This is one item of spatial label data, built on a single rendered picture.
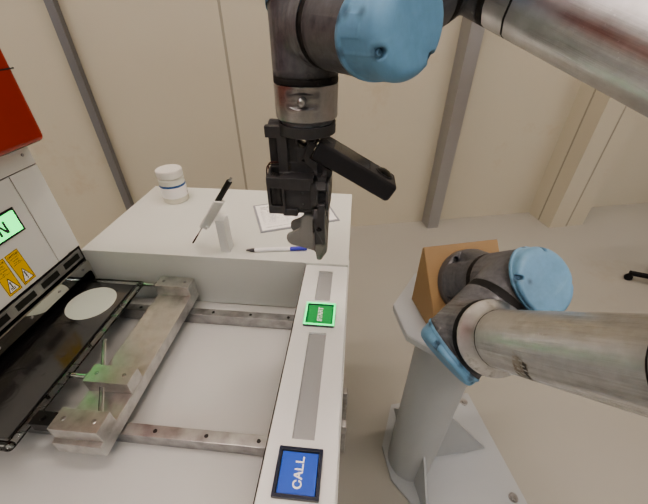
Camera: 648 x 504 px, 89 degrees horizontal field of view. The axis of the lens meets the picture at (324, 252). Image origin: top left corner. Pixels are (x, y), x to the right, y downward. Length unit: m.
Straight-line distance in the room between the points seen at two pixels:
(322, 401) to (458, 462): 1.12
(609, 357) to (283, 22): 0.41
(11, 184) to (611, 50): 0.87
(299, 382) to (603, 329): 0.38
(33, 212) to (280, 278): 0.51
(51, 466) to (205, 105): 1.94
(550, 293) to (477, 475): 1.07
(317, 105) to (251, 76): 1.86
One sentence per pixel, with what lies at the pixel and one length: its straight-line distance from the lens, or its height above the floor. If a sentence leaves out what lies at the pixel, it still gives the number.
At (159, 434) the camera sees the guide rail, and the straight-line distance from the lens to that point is 0.68.
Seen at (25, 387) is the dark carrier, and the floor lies 0.90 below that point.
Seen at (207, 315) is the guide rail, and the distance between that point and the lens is 0.82.
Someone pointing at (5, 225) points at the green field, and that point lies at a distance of 0.83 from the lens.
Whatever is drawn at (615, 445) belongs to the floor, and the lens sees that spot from 1.94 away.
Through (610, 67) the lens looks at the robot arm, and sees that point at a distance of 0.35.
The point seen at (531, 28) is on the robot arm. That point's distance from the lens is 0.37.
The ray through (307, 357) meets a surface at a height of 0.96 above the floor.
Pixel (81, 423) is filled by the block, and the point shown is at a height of 0.91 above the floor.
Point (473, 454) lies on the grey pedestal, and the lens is 1.63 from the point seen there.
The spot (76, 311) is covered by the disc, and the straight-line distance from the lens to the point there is 0.89.
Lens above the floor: 1.42
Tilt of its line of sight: 36 degrees down
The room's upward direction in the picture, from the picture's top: straight up
